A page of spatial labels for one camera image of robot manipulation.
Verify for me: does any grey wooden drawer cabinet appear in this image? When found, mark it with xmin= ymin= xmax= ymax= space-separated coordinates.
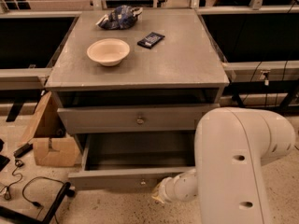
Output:
xmin=45 ymin=8 xmax=231 ymax=151

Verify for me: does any grey drawer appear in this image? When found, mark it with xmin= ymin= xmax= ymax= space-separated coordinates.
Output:
xmin=69 ymin=131 xmax=195 ymax=190
xmin=58 ymin=105 xmax=219 ymax=134

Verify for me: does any black table leg right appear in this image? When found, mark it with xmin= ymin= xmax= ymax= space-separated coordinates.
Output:
xmin=232 ymin=93 xmax=245 ymax=108

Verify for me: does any grey top drawer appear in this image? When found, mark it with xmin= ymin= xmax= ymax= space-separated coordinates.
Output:
xmin=58 ymin=105 xmax=219 ymax=134

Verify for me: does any black stapler on floor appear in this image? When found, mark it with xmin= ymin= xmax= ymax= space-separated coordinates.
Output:
xmin=13 ymin=143 xmax=33 ymax=158

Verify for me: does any brown cardboard box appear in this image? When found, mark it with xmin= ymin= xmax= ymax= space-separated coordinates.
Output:
xmin=17 ymin=91 xmax=80 ymax=167

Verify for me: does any white gripper with yellow tape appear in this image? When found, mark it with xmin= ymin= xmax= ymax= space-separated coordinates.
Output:
xmin=151 ymin=183 xmax=165 ymax=203

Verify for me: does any black cable on floor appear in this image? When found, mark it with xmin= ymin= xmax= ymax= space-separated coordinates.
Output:
xmin=21 ymin=175 xmax=65 ymax=209

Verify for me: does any white ceramic bowl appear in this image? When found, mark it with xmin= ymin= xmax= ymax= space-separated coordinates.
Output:
xmin=87 ymin=38 xmax=130 ymax=66

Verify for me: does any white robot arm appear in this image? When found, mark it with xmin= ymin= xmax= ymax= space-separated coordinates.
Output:
xmin=152 ymin=107 xmax=296 ymax=224

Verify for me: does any black floor stand leg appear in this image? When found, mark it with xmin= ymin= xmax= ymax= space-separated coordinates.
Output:
xmin=0 ymin=181 xmax=76 ymax=224

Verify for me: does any dark blue snack packet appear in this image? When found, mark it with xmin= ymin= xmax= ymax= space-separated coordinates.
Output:
xmin=137 ymin=32 xmax=164 ymax=49

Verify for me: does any blue white chip bag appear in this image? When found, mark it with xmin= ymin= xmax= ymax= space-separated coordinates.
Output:
xmin=96 ymin=5 xmax=143 ymax=30

